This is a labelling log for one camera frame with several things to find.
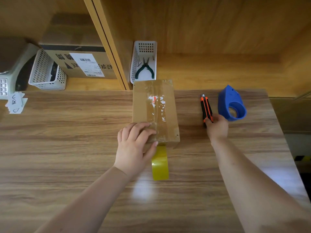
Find person's left hand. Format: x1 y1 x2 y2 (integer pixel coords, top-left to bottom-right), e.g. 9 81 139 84
113 122 159 179

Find person's right hand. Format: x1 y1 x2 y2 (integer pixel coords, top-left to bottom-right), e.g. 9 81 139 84
205 114 229 144

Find orange black utility knife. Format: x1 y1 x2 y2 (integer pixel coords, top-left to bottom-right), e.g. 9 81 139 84
200 94 214 128

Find small taped cardboard box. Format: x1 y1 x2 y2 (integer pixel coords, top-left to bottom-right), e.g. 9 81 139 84
132 79 180 150

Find person's left forearm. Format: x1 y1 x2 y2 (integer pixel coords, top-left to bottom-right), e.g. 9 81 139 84
35 165 133 233

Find person's right forearm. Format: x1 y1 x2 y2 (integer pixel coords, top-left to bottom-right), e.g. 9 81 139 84
210 137 311 233

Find yellow tape strip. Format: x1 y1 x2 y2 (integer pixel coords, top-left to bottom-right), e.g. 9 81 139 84
151 143 169 181

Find blue tape dispenser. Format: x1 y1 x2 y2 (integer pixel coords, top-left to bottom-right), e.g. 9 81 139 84
217 84 247 122

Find narrow white plastic basket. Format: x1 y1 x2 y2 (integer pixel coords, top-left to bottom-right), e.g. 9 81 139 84
130 41 157 84

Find black item in basket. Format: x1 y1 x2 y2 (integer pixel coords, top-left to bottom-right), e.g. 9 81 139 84
49 61 59 82

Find wide white plastic basket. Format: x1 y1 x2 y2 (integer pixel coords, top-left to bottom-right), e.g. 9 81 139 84
28 48 67 91

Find white paper notes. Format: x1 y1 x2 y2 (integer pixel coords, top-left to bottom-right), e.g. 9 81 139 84
5 92 28 115

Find large labelled cardboard box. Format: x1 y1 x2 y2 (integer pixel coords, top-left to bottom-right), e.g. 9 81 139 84
39 13 118 80

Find grey weighing scale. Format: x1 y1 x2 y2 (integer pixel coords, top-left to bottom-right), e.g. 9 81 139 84
0 37 41 100

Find green handled pliers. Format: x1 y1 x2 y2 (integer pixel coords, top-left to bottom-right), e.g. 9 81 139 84
135 57 155 80

